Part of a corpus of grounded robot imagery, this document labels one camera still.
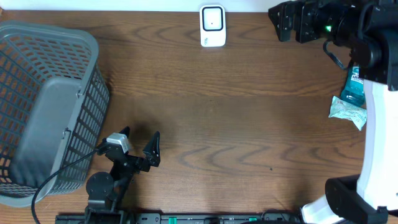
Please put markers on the green wet wipes pack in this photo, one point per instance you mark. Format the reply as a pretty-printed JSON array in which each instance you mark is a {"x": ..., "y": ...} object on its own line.
[{"x": 344, "y": 110}]

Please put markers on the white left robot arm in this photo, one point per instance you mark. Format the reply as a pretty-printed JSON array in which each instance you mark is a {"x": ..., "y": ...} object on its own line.
[{"x": 107, "y": 189}]

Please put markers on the teal mouthwash bottle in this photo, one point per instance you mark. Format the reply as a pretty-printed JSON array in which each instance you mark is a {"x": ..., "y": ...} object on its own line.
[{"x": 353, "y": 91}]

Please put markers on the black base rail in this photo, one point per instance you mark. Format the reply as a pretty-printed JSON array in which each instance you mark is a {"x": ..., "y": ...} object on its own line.
[{"x": 155, "y": 218}]

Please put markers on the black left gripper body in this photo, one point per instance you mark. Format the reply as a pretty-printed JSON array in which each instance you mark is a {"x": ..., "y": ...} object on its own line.
[{"x": 134, "y": 163}]

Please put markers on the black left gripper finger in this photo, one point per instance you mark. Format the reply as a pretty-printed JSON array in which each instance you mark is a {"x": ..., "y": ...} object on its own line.
[
  {"x": 152, "y": 150},
  {"x": 125, "y": 131}
]

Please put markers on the grey plastic shopping basket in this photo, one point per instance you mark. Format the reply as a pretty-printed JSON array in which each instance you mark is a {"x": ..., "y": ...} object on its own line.
[{"x": 53, "y": 104}]

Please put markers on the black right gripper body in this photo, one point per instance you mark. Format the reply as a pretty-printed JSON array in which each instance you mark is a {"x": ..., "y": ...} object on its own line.
[{"x": 319, "y": 13}]

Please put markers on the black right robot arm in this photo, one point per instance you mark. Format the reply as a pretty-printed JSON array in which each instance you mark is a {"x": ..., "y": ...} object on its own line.
[{"x": 369, "y": 30}]

